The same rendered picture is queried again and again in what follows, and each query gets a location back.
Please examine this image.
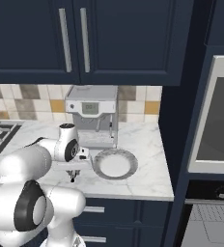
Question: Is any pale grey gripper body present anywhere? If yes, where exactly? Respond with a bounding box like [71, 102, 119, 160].
[51, 159, 95, 172]

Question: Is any grey rimmed white plate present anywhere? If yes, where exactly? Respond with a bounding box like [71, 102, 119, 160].
[93, 147, 140, 180]

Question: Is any black and silver oven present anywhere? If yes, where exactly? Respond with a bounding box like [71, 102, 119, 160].
[180, 178, 224, 247]

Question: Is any silver built-in microwave oven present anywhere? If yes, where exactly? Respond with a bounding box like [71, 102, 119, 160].
[186, 54, 224, 176]

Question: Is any navy drawer front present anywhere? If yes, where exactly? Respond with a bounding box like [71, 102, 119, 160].
[72, 224, 139, 247]
[74, 197, 139, 228]

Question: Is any grey coffee machine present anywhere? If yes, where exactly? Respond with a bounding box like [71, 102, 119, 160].
[64, 85, 120, 150]

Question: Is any narrow navy cabinet panel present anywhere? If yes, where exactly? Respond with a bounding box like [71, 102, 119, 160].
[137, 200, 170, 247]

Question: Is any navy tall cupboard door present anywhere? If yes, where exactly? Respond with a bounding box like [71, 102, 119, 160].
[204, 0, 224, 48]

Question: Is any silver drawer handle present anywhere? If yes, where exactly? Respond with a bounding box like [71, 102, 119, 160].
[83, 206, 106, 214]
[80, 235, 108, 244]

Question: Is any silver cupboard door handle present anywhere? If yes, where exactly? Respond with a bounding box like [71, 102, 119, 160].
[58, 7, 73, 73]
[79, 7, 92, 73]

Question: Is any navy wall cupboard door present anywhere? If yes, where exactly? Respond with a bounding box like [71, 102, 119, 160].
[0, 0, 81, 86]
[72, 0, 195, 88]

